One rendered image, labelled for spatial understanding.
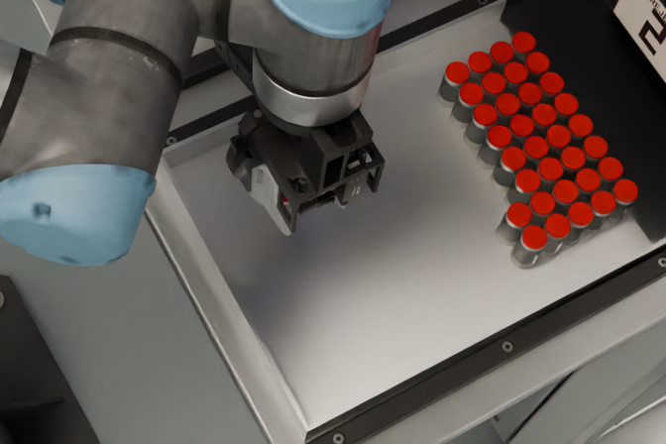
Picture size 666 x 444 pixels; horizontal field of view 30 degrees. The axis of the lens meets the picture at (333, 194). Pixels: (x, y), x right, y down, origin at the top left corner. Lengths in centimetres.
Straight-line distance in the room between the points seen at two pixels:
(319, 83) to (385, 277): 32
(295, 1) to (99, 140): 13
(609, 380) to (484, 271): 39
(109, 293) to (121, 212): 132
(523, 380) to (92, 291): 106
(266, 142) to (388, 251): 22
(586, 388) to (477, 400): 46
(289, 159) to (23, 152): 26
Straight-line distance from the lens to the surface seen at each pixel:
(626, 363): 133
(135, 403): 190
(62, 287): 196
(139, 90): 65
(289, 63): 72
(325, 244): 103
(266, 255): 102
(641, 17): 102
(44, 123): 63
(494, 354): 100
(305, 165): 83
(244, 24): 70
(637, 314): 106
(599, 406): 146
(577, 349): 104
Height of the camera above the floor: 184
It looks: 66 degrees down
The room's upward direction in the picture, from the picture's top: 11 degrees clockwise
